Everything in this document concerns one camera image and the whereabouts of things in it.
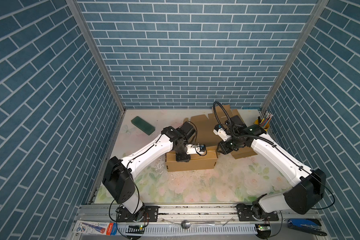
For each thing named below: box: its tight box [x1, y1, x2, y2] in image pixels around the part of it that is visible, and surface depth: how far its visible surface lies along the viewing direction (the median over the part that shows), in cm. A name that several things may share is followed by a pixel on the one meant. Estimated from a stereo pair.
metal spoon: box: [181, 220, 215, 230], surface depth 72 cm
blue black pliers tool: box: [287, 218, 328, 236], surface depth 71 cm
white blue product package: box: [72, 220, 118, 236], surface depth 71 cm
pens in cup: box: [258, 111, 273, 128], surface depth 99 cm
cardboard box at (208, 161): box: [165, 145, 218, 172], surface depth 80 cm
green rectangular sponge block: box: [131, 116, 156, 136], surface depth 114 cm
